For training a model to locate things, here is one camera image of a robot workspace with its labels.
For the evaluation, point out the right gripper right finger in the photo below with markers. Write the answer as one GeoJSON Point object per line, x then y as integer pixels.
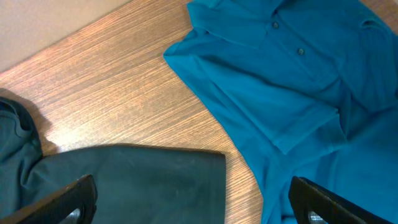
{"type": "Point", "coordinates": [312, 203]}

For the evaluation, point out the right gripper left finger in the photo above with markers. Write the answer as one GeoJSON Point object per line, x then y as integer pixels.
{"type": "Point", "coordinates": [74, 203]}

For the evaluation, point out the black polo shirt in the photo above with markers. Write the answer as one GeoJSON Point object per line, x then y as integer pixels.
{"type": "Point", "coordinates": [134, 184]}

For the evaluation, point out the blue polo shirt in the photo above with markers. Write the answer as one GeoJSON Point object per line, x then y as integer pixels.
{"type": "Point", "coordinates": [303, 88]}

